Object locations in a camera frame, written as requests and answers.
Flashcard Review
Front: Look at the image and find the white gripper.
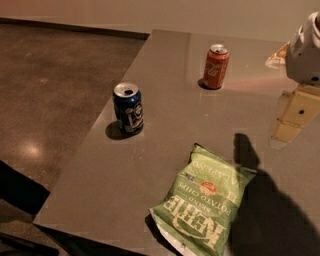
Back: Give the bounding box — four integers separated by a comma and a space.
265, 12, 320, 149

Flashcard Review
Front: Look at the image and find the blue pepsi can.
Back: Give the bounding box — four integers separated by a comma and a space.
113, 82, 143, 135

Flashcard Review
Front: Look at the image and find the red coke can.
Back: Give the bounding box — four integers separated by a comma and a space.
203, 44, 230, 90

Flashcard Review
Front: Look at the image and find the green kettle chips bag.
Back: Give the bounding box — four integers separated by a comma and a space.
150, 144, 256, 256

